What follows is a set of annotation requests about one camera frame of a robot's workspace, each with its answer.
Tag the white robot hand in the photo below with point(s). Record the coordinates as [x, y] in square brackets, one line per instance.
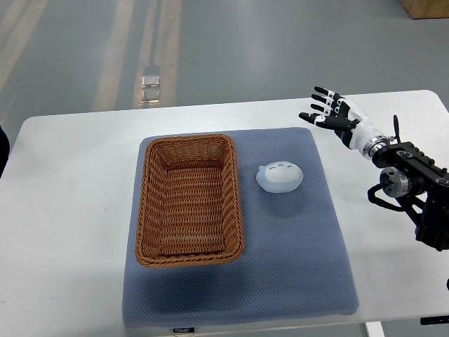
[352, 125]

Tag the light blue plush toy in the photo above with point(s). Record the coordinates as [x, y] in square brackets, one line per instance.
[279, 177]

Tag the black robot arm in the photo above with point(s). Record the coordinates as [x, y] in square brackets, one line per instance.
[410, 182]

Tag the brown wicker basket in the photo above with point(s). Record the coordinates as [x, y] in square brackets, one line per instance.
[190, 204]

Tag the brown cardboard box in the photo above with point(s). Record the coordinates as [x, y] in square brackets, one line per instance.
[426, 9]

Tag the blue grey cushion mat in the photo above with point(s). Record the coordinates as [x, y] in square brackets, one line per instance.
[294, 264]

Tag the metal floor socket plate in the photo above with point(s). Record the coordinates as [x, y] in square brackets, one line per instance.
[151, 91]

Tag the white table leg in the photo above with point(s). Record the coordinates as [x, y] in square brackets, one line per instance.
[374, 329]

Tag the black table control panel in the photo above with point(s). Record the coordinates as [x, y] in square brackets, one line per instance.
[434, 320]

